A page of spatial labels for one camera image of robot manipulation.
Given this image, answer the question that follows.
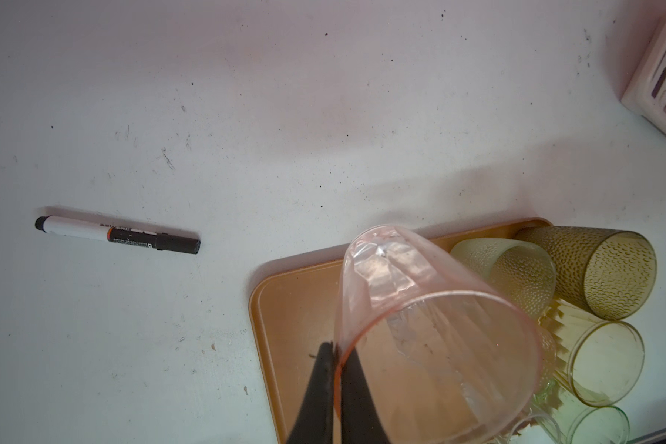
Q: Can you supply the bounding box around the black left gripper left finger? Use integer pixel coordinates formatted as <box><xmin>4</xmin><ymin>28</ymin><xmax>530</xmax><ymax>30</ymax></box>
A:
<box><xmin>286</xmin><ymin>342</ymin><xmax>335</xmax><ymax>444</ymax></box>

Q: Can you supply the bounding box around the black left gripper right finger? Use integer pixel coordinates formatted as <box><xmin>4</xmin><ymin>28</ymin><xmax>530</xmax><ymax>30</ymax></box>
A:
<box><xmin>340</xmin><ymin>349</ymin><xmax>390</xmax><ymax>444</ymax></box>

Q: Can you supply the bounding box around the pink ribbed glass top row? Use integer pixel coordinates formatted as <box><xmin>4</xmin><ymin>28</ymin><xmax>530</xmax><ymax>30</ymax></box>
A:
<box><xmin>334</xmin><ymin>226</ymin><xmax>542</xmax><ymax>443</ymax></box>

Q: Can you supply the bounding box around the bright green faceted glass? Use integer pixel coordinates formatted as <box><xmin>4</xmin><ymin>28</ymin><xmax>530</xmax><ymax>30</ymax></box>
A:
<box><xmin>533</xmin><ymin>380</ymin><xmax>630</xmax><ymax>444</ymax></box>

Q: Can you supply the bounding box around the pale green textured glass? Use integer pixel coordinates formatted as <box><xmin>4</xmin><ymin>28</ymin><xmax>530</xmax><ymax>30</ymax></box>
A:
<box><xmin>451</xmin><ymin>238</ymin><xmax>557</xmax><ymax>320</ymax></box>

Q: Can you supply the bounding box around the yellow faceted glass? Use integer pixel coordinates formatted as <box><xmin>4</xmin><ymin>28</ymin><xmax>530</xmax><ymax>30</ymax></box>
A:
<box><xmin>540</xmin><ymin>299</ymin><xmax>646</xmax><ymax>407</ymax></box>

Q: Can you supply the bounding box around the olive brown textured glass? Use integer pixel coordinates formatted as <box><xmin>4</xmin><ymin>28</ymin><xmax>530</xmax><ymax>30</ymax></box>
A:
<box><xmin>515</xmin><ymin>226</ymin><xmax>658</xmax><ymax>321</ymax></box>

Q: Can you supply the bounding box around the black and white marker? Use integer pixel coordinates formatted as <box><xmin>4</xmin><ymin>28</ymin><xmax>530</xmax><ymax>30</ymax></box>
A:
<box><xmin>35</xmin><ymin>216</ymin><xmax>201</xmax><ymax>255</ymax></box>

